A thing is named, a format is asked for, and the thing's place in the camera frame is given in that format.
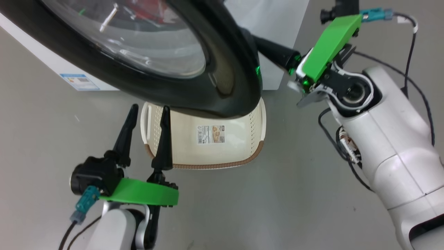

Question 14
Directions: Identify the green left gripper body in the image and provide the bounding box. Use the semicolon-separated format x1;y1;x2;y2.
100;171;179;249

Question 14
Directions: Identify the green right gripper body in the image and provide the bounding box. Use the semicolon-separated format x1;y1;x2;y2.
288;15;363;107

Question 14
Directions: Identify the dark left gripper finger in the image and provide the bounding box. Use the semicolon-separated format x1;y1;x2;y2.
105;104;138;168
152;106;173;171

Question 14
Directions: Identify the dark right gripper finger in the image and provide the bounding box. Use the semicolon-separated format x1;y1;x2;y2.
253;35;301;75

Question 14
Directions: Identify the black round glass washer door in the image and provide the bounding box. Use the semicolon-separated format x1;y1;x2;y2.
0;0;262;119

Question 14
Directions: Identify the red and white garment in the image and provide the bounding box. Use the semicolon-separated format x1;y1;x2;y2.
125;0;174;25

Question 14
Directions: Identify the white front-load washing machine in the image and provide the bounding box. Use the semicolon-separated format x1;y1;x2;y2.
0;0;310;91

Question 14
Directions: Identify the cream perforated laundry basket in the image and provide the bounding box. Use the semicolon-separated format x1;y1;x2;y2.
140;98;267;169

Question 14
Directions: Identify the paper label in basket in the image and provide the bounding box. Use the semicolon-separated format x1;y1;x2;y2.
197;125;226;144

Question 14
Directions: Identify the blue energy label sticker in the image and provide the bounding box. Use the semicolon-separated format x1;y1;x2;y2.
60;73;101;91

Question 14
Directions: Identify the teal right cable connector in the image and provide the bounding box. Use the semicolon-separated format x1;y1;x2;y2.
360;8;394;23

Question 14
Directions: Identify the teal cable connector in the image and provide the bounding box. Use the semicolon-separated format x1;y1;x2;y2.
360;8;394;23
70;186;101;224

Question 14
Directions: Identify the teal left cable connector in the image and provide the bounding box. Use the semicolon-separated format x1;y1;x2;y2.
70;186;101;224

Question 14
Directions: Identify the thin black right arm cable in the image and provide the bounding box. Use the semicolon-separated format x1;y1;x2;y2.
354;12;436;147

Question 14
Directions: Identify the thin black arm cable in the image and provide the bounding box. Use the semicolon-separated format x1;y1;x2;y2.
58;215;102;250
354;12;436;147

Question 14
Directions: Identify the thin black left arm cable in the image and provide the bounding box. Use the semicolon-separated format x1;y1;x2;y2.
58;215;102;250

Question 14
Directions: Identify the black looped cable with plug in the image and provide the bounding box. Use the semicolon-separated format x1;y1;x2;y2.
318;108;374;192

